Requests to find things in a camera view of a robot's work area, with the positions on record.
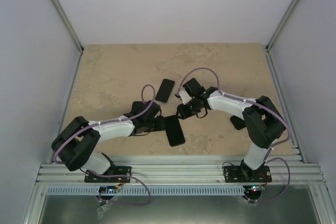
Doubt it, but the aluminium frame post left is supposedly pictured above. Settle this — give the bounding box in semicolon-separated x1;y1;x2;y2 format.
50;0;84;54

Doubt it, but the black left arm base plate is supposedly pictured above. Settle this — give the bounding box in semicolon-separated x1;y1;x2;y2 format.
84;166;132;184

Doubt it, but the aluminium frame post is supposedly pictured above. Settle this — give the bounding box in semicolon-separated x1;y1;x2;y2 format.
265;0;301;53
50;0;84;54

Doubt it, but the aluminium side rail right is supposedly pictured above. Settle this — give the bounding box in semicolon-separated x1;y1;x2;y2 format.
263;46;307;163

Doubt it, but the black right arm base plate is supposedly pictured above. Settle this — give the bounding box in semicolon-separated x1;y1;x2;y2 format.
222;162;272;183

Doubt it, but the black phone case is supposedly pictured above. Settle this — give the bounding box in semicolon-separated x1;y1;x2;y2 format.
230;116;246;130

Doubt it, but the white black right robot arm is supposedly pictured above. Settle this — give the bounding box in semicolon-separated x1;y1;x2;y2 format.
176;78;287;182

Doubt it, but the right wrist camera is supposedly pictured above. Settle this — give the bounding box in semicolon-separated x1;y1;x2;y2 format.
175;90;192;105

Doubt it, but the aluminium frame post right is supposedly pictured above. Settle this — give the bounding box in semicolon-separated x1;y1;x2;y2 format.
265;0;301;53

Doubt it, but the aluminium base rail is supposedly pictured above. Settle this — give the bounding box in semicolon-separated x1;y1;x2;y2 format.
36;155;325;185

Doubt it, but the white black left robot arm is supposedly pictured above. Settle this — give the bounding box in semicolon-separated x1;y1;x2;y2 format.
51;101;164;182

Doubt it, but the grey slotted cable duct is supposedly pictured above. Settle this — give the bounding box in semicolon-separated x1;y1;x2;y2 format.
46;185;245;196

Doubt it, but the white-edged black phone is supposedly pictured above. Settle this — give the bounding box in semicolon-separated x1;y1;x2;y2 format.
155;79;175;103

